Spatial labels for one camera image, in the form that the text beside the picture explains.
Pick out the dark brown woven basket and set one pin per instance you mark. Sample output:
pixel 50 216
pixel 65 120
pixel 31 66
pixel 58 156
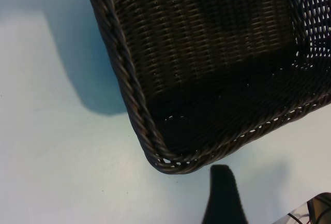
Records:
pixel 207 53

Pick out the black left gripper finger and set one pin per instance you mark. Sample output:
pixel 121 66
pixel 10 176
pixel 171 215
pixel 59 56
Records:
pixel 225 198

